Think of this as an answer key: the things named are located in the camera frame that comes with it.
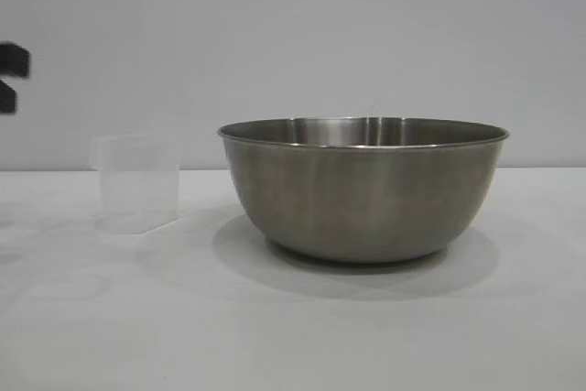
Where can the stainless steel mixing bowl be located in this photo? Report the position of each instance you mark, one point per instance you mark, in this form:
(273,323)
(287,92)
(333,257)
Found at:
(361,198)

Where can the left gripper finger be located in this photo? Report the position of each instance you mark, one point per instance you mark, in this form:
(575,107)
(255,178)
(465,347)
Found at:
(14,60)
(8,100)

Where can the clear plastic measuring cup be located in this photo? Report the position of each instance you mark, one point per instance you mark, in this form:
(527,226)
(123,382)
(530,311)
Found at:
(137,180)

